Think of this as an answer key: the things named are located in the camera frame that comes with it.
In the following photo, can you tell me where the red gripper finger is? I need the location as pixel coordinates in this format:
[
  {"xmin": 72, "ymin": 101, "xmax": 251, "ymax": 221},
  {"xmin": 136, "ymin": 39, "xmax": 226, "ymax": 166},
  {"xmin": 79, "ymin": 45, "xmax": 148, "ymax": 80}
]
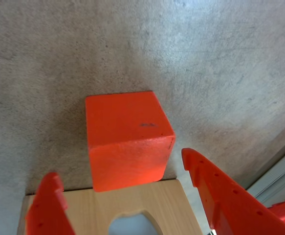
[
  {"xmin": 25, "ymin": 172, "xmax": 76, "ymax": 235},
  {"xmin": 181, "ymin": 148, "xmax": 285, "ymax": 235}
]

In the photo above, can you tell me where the red wooden cube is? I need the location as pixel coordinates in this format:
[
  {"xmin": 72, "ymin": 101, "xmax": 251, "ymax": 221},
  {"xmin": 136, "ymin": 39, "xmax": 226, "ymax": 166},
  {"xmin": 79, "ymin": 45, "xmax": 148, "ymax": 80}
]
[{"xmin": 85, "ymin": 91, "xmax": 176, "ymax": 193}]

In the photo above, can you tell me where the wooden shape sorter box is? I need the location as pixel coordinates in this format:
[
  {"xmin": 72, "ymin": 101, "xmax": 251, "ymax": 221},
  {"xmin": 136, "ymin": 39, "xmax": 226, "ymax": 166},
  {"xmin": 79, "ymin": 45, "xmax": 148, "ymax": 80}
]
[{"xmin": 17, "ymin": 178, "xmax": 204, "ymax": 235}]

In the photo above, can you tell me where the aluminium profile rail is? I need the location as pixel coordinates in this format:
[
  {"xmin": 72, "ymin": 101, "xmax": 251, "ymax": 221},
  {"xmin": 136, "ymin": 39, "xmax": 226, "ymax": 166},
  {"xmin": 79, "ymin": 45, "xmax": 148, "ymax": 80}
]
[{"xmin": 244, "ymin": 127, "xmax": 285, "ymax": 209}]

